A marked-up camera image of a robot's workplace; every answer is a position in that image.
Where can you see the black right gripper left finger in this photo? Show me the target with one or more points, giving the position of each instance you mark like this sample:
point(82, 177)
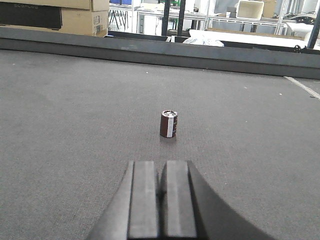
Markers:
point(133, 212)

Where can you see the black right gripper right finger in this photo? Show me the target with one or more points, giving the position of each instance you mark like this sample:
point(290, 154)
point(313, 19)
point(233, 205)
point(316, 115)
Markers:
point(192, 210)

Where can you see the small brown cylindrical capacitor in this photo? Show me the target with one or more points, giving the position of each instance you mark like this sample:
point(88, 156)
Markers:
point(168, 123)

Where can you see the beige plastic bin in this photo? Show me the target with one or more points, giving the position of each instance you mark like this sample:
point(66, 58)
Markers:
point(249, 9)

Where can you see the crumpled white plastic bag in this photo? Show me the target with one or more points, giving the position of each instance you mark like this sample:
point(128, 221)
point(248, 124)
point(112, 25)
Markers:
point(203, 40)

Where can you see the large cardboard box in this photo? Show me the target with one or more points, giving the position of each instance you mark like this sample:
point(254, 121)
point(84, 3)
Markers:
point(78, 17)

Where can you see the dark grey table edge rail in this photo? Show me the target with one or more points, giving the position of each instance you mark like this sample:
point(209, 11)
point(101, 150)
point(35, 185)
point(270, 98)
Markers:
point(154, 52)

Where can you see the black vertical post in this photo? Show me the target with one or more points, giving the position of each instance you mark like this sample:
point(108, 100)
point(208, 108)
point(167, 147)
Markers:
point(165, 19)
point(181, 17)

